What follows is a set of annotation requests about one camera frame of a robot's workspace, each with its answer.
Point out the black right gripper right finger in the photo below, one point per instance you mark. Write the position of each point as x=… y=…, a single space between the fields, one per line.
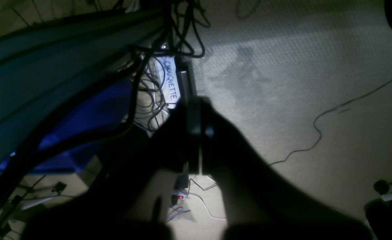
x=259 y=203

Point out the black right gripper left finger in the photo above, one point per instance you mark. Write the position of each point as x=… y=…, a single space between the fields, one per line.
x=132 y=203

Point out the white power strip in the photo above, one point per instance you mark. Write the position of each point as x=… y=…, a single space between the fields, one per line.
x=178 y=196

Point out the blue plastic bin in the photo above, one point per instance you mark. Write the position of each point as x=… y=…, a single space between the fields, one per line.
x=101 y=112

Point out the white labelled box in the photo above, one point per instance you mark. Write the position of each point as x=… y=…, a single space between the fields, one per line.
x=167 y=73

